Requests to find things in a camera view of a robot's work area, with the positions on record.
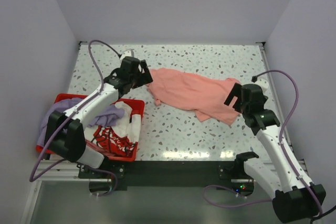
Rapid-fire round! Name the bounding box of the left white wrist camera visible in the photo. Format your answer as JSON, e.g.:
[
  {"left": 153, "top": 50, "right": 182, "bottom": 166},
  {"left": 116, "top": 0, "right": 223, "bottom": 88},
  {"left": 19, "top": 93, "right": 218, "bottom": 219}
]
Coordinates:
[{"left": 120, "top": 49, "right": 134, "bottom": 61}]

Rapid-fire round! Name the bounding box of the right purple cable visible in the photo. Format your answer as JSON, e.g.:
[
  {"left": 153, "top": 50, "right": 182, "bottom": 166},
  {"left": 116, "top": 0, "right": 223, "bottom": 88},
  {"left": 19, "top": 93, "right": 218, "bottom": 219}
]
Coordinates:
[{"left": 201, "top": 69, "right": 325, "bottom": 218}]

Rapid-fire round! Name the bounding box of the purple cable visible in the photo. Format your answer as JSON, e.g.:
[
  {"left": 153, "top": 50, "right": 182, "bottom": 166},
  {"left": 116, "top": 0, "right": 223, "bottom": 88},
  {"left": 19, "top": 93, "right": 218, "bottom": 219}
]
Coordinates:
[
  {"left": 201, "top": 69, "right": 325, "bottom": 218},
  {"left": 28, "top": 39, "right": 123, "bottom": 183}
]

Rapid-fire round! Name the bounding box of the lavender t shirt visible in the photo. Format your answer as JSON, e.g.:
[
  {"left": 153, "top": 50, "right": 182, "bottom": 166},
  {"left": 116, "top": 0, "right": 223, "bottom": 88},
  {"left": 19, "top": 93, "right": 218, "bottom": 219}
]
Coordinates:
[{"left": 36, "top": 98, "right": 124, "bottom": 148}]

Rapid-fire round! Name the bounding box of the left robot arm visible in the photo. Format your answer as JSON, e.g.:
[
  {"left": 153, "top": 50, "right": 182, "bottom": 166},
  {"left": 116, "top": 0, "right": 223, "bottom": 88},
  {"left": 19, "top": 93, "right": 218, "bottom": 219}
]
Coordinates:
[{"left": 43, "top": 56, "right": 153, "bottom": 178}]

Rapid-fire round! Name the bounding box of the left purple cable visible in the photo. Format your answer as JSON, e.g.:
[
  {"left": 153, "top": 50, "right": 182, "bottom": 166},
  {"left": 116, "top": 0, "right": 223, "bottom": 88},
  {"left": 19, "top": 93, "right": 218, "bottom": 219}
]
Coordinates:
[{"left": 28, "top": 39, "right": 123, "bottom": 183}]

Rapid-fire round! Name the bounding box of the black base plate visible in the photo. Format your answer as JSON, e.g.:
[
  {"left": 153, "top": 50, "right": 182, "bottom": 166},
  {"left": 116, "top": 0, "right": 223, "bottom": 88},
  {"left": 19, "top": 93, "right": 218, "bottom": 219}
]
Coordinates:
[{"left": 77, "top": 161, "right": 254, "bottom": 193}]

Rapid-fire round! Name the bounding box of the red plastic bin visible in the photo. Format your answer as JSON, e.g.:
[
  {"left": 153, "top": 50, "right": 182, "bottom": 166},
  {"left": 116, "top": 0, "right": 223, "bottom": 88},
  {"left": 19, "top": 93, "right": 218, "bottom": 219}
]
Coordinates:
[{"left": 36, "top": 93, "right": 145, "bottom": 163}]

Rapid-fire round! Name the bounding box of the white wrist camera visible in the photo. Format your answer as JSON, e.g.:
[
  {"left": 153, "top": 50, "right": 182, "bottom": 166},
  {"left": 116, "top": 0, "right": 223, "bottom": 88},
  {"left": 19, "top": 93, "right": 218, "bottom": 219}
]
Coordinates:
[
  {"left": 120, "top": 49, "right": 134, "bottom": 61},
  {"left": 251, "top": 76, "right": 269, "bottom": 92}
]

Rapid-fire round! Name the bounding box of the aluminium frame rail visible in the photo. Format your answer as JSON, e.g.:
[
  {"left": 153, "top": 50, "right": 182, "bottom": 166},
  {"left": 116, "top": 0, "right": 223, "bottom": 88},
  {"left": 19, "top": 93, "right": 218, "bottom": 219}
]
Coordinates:
[{"left": 20, "top": 162, "right": 112, "bottom": 223}]

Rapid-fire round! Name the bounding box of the white red printed t shirt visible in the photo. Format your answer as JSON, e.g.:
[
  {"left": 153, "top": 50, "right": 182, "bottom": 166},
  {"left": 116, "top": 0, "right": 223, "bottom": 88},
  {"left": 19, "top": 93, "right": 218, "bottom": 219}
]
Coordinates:
[{"left": 89, "top": 101, "right": 142, "bottom": 158}]

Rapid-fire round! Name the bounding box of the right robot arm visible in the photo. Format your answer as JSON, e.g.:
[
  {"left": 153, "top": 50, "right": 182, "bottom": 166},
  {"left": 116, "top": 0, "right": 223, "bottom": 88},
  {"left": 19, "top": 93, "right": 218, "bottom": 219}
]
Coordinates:
[{"left": 224, "top": 83, "right": 326, "bottom": 223}]

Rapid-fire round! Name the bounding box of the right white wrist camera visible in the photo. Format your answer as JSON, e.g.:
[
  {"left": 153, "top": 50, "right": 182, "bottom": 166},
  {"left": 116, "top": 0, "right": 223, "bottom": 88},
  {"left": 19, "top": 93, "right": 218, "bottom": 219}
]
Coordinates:
[{"left": 251, "top": 76, "right": 269, "bottom": 92}]

